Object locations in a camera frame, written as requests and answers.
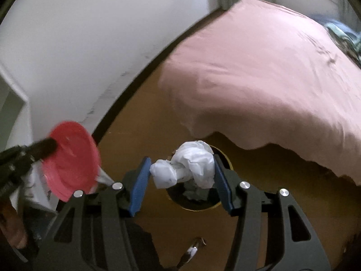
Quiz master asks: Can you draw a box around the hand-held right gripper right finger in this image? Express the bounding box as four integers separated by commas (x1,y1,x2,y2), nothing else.
213,155,330,271

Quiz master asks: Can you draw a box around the person's left hand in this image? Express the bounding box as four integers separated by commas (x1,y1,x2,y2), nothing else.
0,203,28,249

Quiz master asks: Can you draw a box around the crumpled grey paper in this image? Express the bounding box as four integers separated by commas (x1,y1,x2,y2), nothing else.
183,181,210,201

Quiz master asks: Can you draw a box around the red plastic bowl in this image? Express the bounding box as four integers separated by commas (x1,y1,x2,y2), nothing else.
42,121,101,203

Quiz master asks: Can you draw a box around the white door frame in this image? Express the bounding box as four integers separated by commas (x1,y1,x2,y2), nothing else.
0,62,30,151

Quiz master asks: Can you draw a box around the light blue patterned quilt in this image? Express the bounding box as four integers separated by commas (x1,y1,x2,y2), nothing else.
324,22,361,64

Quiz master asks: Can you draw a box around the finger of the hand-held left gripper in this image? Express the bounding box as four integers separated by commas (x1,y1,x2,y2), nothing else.
27,137,59,160

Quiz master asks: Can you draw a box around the black round trash bin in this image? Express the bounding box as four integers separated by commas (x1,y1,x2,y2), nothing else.
165,144,233,211

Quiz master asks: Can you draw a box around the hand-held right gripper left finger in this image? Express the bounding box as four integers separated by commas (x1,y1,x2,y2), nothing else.
30,157,152,271

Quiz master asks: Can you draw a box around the white paper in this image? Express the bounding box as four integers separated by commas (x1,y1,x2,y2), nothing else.
149,140,216,189

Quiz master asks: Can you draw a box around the pink bed sheet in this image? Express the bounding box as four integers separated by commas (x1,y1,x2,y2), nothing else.
158,0,361,187

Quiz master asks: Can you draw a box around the small white metal object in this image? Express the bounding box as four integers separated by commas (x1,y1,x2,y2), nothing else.
180,236,207,264

